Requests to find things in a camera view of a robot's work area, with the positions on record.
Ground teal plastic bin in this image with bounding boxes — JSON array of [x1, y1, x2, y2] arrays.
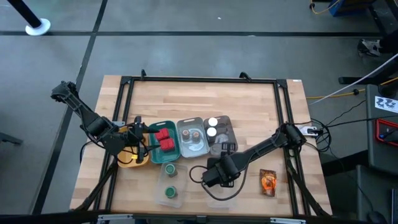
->
[[148, 120, 182, 165]]

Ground clear plastic container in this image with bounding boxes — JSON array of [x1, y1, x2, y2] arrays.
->
[[205, 163, 240, 210], [154, 161, 189, 208]]

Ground white sticker black figures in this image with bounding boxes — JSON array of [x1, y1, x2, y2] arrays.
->
[[374, 95, 398, 113]]

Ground blue box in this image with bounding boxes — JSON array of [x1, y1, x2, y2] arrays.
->
[[328, 0, 376, 17]]

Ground black aluminium table frame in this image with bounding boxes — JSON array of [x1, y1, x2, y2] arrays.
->
[[70, 68, 332, 218]]

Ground black cable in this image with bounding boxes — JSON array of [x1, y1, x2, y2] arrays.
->
[[323, 114, 398, 129], [325, 99, 367, 125]]

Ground yellow cable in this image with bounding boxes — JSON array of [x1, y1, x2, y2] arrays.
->
[[306, 77, 398, 100], [309, 0, 341, 15]]

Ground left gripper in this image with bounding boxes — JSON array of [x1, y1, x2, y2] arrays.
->
[[123, 115, 160, 165]]

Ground green-lid spice jar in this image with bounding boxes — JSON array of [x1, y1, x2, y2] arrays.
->
[[164, 185, 178, 199], [164, 163, 178, 178]]

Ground dark translucent plastic bin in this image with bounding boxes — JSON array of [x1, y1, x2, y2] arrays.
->
[[203, 114, 239, 156]]

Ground white cable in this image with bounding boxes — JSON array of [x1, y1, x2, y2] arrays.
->
[[310, 52, 398, 105]]

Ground person's shoe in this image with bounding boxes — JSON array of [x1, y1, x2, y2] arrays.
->
[[356, 37, 382, 57]]

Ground silver connector plate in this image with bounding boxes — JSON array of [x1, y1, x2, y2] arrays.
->
[[303, 125, 320, 136]]

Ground orange spice packet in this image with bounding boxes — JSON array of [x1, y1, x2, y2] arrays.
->
[[259, 168, 277, 198]]

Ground black pole white base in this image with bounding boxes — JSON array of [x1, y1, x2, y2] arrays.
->
[[6, 0, 52, 37]]

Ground dark floor foot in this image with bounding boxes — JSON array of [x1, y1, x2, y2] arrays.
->
[[0, 132, 24, 146]]

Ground grey plastic bin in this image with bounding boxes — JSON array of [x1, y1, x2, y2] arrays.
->
[[176, 116, 211, 159]]

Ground black desk leg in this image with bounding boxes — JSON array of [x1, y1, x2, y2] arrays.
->
[[338, 57, 398, 85]]

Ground dark cabinet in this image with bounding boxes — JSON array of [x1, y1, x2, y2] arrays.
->
[[356, 164, 398, 224]]

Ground person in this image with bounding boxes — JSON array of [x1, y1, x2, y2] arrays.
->
[[378, 27, 398, 54]]

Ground yellow plastic bin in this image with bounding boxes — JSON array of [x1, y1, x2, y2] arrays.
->
[[117, 126, 150, 169]]

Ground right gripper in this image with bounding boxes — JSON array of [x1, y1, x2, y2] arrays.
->
[[201, 155, 242, 189]]

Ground black computer mouse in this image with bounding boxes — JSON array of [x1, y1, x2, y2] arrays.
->
[[366, 210, 388, 224]]

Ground grey desk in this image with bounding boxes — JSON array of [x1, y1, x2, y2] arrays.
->
[[365, 83, 398, 169]]

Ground silver aluminium profile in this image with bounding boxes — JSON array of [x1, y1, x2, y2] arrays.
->
[[269, 217, 307, 224], [97, 213, 134, 223]]

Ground black rig crossbar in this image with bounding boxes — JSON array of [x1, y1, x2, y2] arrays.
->
[[0, 210, 398, 224]]

